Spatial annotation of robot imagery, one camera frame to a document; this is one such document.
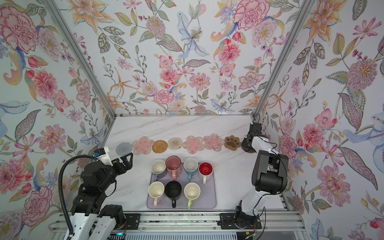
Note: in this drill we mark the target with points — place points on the red inside white mug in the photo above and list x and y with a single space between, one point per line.
205 171

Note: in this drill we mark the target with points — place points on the aluminium corner post right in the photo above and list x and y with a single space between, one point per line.
302 15

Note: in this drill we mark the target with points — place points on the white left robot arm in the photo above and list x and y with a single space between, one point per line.
88 219

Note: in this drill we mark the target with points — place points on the aluminium corner post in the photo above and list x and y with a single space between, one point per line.
71 41
302 15

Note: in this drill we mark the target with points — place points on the cream mug pink handle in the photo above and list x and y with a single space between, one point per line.
156 191

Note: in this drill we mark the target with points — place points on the cream mug green handle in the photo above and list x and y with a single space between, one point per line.
192 192

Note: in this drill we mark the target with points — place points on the woven tan round coaster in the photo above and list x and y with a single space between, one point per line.
159 146

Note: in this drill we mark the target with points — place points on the cork paw coaster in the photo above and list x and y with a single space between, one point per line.
232 143

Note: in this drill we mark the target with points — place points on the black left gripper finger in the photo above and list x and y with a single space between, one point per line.
125 161
122 168

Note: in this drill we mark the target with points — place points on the dark navy small mug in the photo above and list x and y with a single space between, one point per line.
247 146

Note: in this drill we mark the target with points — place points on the white mug blue handle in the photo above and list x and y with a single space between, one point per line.
191 166

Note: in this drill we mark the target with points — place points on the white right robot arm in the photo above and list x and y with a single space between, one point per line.
269 176

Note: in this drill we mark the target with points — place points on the black mug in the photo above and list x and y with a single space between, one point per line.
173 191

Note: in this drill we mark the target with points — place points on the grey round coaster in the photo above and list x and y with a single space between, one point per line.
124 149

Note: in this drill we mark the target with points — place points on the colourful patterned round coaster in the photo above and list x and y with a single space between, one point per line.
175 143

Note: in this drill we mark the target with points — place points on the lilac tray mat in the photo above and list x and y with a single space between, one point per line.
206 201

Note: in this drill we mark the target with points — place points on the aluminium corner post left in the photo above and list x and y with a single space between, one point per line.
71 41

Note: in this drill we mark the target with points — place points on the cream mug purple handle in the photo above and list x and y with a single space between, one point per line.
159 170

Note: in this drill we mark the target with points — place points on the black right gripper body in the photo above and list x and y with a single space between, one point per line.
245 142

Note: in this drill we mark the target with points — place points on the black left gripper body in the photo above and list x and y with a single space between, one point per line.
110 176

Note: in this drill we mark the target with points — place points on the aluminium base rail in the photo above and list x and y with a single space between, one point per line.
206 225

